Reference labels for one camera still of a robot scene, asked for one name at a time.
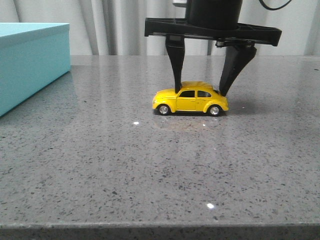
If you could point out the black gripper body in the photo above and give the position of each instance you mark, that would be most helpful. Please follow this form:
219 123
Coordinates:
211 20

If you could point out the grey pleated curtain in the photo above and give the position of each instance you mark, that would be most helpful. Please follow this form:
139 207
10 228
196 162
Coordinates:
116 27

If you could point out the light blue plastic box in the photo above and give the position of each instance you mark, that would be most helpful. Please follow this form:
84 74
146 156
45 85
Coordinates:
32 55

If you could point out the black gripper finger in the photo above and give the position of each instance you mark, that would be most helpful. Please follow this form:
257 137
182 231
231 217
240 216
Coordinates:
237 57
175 47

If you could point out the yellow toy beetle car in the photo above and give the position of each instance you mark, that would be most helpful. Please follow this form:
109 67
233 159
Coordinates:
193 96

